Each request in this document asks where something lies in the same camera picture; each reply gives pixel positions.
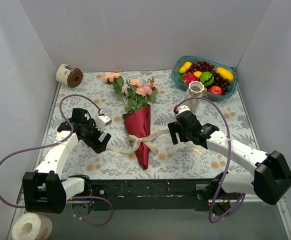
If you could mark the white tissue roll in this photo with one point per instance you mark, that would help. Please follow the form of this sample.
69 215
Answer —
32 226

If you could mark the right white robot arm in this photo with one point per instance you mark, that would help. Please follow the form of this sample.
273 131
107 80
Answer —
269 174

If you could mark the cream printed ribbon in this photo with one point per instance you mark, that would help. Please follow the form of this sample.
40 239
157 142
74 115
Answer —
137 141

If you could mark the right yellow mango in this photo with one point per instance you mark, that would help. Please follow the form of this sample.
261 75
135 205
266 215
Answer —
225 74

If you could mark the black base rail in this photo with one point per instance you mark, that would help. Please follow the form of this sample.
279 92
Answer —
147 194

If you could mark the small yellow lemon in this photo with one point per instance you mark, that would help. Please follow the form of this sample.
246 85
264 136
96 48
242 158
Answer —
197 74

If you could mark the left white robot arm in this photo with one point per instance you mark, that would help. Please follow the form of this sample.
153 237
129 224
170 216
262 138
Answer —
43 189

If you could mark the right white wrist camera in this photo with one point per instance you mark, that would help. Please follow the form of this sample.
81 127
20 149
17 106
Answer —
180 109

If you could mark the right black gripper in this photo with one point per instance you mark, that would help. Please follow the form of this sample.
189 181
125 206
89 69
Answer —
179 132

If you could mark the brown-ended paper roll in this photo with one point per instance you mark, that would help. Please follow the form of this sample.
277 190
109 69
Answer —
69 75

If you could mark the yellow mango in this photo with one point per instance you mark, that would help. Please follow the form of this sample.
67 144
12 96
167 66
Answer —
225 74
185 67

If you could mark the white ceramic vase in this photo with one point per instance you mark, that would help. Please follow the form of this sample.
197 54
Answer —
195 89

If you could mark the floral patterned table mat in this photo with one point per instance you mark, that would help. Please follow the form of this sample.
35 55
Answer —
150 152

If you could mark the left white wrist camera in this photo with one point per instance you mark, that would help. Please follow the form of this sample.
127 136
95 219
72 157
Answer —
102 121

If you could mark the red wrapping paper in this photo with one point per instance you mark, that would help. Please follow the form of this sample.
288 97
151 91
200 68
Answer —
139 125

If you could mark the dark red grape bunch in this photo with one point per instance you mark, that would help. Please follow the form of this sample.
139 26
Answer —
204 66

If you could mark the red apple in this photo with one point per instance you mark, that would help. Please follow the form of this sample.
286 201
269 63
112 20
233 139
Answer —
215 89

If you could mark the teal plastic fruit basket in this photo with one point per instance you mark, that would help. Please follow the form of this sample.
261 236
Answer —
212 97

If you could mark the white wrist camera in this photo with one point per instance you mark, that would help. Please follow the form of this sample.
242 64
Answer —
102 121
180 109

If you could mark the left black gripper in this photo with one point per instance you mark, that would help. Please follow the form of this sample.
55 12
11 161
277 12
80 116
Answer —
99 141

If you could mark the left yellow mango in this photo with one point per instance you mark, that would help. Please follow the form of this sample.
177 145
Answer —
185 67

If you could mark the pink artificial flower bunch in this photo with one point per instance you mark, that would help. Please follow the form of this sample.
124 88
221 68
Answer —
134 94

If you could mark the pink dragon fruit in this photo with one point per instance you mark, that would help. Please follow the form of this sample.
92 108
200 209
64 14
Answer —
189 78

